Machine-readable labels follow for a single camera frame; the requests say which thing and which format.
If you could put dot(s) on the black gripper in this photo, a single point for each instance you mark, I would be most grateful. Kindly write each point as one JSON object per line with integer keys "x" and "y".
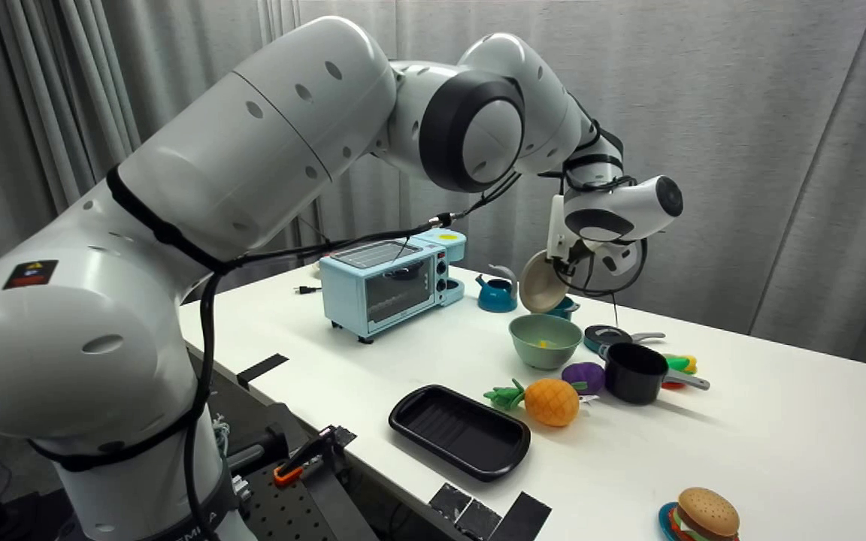
{"x": 592, "y": 258}

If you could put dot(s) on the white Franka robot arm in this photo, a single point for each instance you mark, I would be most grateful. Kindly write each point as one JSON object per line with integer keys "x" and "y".
{"x": 253, "y": 171}

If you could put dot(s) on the mint green bowl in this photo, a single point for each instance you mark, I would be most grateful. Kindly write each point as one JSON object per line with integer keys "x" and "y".
{"x": 544, "y": 358}

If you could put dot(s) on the small blue plate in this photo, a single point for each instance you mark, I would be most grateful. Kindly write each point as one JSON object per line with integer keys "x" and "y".
{"x": 665, "y": 521}

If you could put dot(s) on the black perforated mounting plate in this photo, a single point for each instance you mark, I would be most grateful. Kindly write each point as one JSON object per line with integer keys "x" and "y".
{"x": 292, "y": 512}

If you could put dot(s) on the teal toy pot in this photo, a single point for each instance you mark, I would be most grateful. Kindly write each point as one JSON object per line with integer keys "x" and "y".
{"x": 568, "y": 309}

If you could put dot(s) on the dark grey toy pan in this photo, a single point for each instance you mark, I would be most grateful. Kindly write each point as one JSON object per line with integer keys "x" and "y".
{"x": 609, "y": 336}

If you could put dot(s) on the purple toy vegetable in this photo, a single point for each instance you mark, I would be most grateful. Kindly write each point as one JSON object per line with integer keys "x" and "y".
{"x": 586, "y": 378}

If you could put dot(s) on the black toy saucepan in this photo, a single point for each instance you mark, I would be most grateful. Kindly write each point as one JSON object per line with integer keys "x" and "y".
{"x": 635, "y": 378}

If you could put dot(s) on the orange toy pineapple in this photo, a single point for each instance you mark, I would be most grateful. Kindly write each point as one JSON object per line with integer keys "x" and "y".
{"x": 553, "y": 404}

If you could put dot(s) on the green yellow toy vegetable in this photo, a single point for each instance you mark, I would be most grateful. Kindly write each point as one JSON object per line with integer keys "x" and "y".
{"x": 682, "y": 366}

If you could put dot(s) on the light blue toy oven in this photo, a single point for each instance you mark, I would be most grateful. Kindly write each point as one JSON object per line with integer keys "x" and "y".
{"x": 382, "y": 289}

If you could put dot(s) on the black rectangular tray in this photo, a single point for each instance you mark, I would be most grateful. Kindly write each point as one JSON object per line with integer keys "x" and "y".
{"x": 457, "y": 431}

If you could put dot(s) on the long black tape strip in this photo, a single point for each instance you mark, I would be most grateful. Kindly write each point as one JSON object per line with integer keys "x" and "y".
{"x": 521, "y": 517}

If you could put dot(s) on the square black tape piece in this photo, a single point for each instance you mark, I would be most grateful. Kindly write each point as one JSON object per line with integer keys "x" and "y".
{"x": 480, "y": 521}
{"x": 449, "y": 501}

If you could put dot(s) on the toy hamburger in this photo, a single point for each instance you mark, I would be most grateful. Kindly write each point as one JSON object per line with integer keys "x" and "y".
{"x": 704, "y": 512}

